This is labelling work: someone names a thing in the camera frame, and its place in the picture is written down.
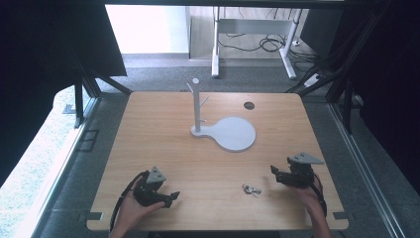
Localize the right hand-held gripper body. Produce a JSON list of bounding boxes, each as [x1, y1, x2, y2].
[[282, 152, 326, 189]]

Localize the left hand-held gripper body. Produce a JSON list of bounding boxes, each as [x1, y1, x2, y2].
[[133, 166, 167, 208]]

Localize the person's left hand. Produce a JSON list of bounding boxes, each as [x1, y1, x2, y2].
[[113, 176, 166, 233]]

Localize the person's right hand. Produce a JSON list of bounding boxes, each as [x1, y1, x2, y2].
[[289, 179, 327, 221]]

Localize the silver keys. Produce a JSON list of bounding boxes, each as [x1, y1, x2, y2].
[[242, 183, 263, 199]]

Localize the white key holder stand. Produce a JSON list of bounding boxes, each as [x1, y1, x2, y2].
[[185, 77, 258, 154]]

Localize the white power strip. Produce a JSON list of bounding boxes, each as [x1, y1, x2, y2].
[[302, 72, 324, 88]]

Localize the black curtain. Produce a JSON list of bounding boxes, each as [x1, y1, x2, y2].
[[330, 0, 420, 196], [0, 0, 129, 187]]

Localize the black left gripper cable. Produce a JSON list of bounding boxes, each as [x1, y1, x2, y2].
[[109, 170, 151, 233]]

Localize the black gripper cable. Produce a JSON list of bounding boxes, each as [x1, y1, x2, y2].
[[109, 170, 151, 233], [310, 171, 329, 218]]

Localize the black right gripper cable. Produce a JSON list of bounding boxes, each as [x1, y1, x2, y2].
[[310, 171, 329, 218]]

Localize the aluminium rail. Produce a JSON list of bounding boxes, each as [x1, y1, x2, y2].
[[14, 96, 102, 238], [328, 101, 409, 238]]

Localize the black metal frame strut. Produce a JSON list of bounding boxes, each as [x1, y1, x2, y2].
[[284, 0, 394, 135], [72, 59, 134, 130]]

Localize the black floor cables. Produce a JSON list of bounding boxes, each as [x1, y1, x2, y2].
[[217, 7, 320, 72]]

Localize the white desk frame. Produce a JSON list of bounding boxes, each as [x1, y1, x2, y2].
[[210, 5, 305, 80]]

